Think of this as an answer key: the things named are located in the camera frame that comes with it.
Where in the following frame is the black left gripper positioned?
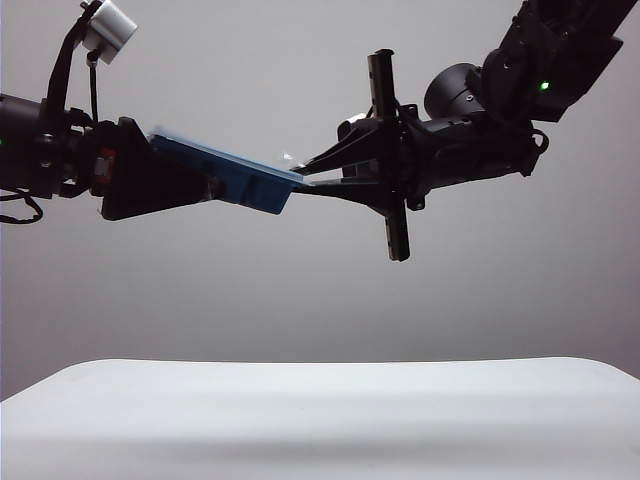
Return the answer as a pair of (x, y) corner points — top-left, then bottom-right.
(62, 117), (222, 222)

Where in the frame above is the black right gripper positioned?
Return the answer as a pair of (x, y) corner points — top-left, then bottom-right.
(293, 48), (454, 263)

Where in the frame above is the blue ice cube tray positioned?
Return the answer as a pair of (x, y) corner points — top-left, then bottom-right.
(149, 133), (304, 217)

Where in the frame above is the clear plastic tray lid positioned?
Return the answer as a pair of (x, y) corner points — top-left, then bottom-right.
(149, 124), (307, 182)

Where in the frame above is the thin black left camera cable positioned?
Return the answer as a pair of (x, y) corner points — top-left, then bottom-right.
(85, 48), (102, 126)

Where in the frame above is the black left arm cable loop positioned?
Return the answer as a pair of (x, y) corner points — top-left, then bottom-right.
(0, 187), (45, 225)

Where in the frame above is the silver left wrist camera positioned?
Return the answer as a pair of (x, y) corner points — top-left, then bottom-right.
(81, 0), (139, 66)

